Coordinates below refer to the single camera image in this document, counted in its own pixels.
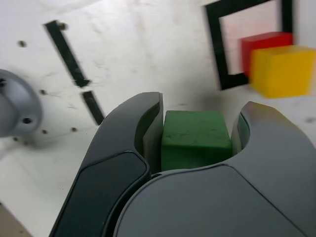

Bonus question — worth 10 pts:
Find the black tape strip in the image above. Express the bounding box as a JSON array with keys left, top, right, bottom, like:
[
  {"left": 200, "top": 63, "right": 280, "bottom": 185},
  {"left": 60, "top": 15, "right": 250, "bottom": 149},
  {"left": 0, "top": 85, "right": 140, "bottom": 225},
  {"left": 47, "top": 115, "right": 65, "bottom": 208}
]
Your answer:
[{"left": 43, "top": 20, "right": 106, "bottom": 125}]

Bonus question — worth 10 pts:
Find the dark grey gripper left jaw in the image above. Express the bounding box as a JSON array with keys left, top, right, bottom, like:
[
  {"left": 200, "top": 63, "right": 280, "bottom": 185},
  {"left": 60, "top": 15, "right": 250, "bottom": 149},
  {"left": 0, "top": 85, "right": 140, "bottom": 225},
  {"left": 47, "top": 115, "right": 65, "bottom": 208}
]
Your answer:
[{"left": 50, "top": 91, "right": 165, "bottom": 237}]

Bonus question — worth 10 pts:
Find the red cube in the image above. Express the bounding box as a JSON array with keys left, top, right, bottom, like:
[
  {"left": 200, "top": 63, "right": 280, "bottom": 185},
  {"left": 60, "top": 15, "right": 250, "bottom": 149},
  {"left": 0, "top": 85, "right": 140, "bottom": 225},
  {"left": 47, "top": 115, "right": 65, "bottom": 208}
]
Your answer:
[{"left": 240, "top": 31, "right": 294, "bottom": 77}]

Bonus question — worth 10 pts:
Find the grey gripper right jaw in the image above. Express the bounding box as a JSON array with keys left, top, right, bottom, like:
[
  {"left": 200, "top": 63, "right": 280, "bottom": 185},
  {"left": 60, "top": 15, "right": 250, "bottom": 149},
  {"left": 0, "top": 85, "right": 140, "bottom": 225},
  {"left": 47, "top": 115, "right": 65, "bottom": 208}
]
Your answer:
[{"left": 112, "top": 100, "right": 316, "bottom": 237}]

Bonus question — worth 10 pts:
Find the green cube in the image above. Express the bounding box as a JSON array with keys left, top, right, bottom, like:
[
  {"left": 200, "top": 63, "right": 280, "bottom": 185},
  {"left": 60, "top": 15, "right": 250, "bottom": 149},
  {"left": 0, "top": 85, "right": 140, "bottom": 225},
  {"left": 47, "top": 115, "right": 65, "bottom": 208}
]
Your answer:
[{"left": 160, "top": 110, "right": 233, "bottom": 172}]

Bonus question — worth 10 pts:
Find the yellow cube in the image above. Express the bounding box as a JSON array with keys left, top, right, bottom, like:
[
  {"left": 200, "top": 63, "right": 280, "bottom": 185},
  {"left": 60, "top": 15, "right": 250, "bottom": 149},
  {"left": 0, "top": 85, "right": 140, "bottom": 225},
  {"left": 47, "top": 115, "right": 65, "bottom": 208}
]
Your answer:
[{"left": 249, "top": 45, "right": 316, "bottom": 99}]

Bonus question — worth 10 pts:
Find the black tape square outline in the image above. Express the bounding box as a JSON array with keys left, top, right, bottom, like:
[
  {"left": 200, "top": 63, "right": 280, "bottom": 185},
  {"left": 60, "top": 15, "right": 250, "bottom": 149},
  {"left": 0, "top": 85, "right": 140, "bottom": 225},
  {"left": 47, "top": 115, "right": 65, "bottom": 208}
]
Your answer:
[{"left": 203, "top": 0, "right": 296, "bottom": 91}]

